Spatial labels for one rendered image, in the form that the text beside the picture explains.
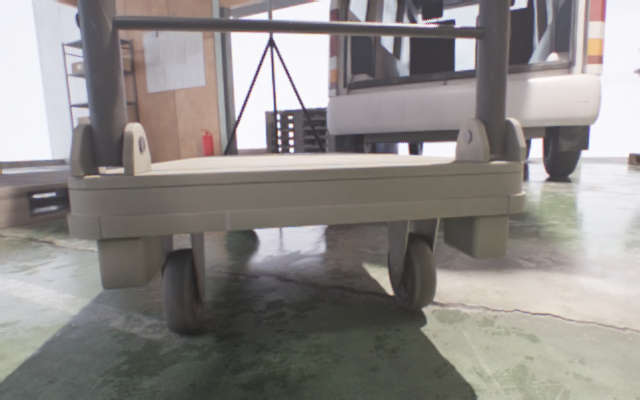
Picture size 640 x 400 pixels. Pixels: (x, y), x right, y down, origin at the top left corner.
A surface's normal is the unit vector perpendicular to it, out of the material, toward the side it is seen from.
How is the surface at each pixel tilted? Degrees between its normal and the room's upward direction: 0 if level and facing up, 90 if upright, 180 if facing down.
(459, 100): 86
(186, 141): 90
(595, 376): 0
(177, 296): 76
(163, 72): 90
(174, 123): 90
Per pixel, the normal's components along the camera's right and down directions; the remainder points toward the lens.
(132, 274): 0.17, 0.14
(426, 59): -0.41, 0.20
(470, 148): -0.99, 0.05
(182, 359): -0.03, -0.99
